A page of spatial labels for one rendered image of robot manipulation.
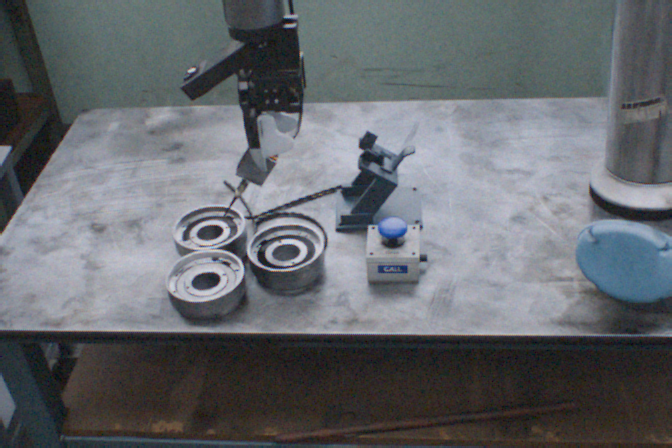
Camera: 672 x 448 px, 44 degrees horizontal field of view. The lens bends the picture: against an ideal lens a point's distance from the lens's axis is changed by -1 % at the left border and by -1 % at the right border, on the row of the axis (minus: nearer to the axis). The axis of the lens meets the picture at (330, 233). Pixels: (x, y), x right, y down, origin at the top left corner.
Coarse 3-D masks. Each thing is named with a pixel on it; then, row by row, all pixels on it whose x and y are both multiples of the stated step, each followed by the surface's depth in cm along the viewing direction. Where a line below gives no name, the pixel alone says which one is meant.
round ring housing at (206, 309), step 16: (192, 256) 114; (208, 256) 115; (224, 256) 114; (176, 272) 113; (208, 272) 113; (224, 272) 112; (240, 272) 112; (176, 288) 111; (192, 288) 110; (240, 288) 109; (176, 304) 109; (192, 304) 107; (208, 304) 107; (224, 304) 108
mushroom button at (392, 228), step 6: (384, 222) 111; (390, 222) 111; (396, 222) 111; (402, 222) 111; (378, 228) 111; (384, 228) 110; (390, 228) 110; (396, 228) 110; (402, 228) 110; (384, 234) 110; (390, 234) 110; (396, 234) 110; (402, 234) 110; (390, 240) 112
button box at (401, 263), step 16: (368, 240) 113; (384, 240) 112; (400, 240) 112; (416, 240) 112; (368, 256) 110; (384, 256) 110; (400, 256) 110; (416, 256) 110; (368, 272) 112; (384, 272) 112; (400, 272) 111; (416, 272) 111
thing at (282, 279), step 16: (288, 224) 118; (256, 240) 117; (288, 240) 117; (320, 240) 115; (256, 256) 115; (272, 256) 115; (288, 256) 118; (304, 256) 114; (320, 256) 113; (256, 272) 113; (272, 272) 111; (288, 272) 110; (304, 272) 111; (288, 288) 113
